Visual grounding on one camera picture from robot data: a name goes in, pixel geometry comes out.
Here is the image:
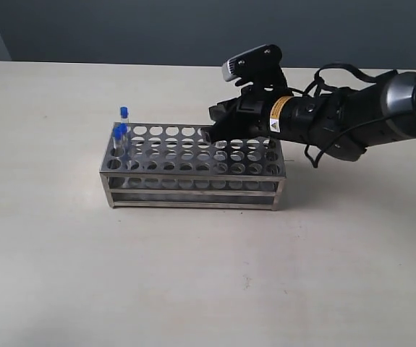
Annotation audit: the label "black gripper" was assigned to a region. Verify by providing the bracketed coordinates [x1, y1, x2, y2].
[205, 45, 330, 145]

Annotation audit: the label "blue capped tube back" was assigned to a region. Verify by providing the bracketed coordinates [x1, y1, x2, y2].
[119, 106, 129, 127]

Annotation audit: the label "blue capped tube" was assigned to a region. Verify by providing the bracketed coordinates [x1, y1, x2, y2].
[118, 123, 130, 152]
[119, 106, 129, 127]
[112, 127, 122, 151]

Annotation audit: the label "blue capped tube front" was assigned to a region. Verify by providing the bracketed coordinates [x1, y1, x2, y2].
[112, 127, 122, 151]

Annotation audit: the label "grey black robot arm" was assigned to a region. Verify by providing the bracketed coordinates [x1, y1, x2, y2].
[201, 44, 416, 162]

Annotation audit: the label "stainless steel test tube rack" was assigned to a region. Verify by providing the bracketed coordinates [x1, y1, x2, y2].
[100, 123, 286, 210]

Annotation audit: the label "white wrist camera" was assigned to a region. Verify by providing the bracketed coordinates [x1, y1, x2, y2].
[221, 45, 268, 82]

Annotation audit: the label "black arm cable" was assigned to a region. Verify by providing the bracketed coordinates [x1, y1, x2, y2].
[286, 63, 396, 169]

